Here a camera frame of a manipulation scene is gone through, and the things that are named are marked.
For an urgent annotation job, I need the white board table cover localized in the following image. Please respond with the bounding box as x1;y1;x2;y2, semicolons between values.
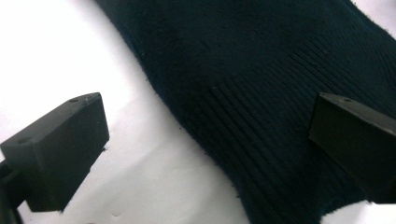
0;0;396;224

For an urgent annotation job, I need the black knitted vest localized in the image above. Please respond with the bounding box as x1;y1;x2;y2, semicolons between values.
92;0;396;224

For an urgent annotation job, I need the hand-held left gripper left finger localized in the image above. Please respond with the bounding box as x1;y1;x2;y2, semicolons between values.
0;91;110;213

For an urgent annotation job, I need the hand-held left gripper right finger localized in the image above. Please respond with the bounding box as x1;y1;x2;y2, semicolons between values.
307;91;396;204

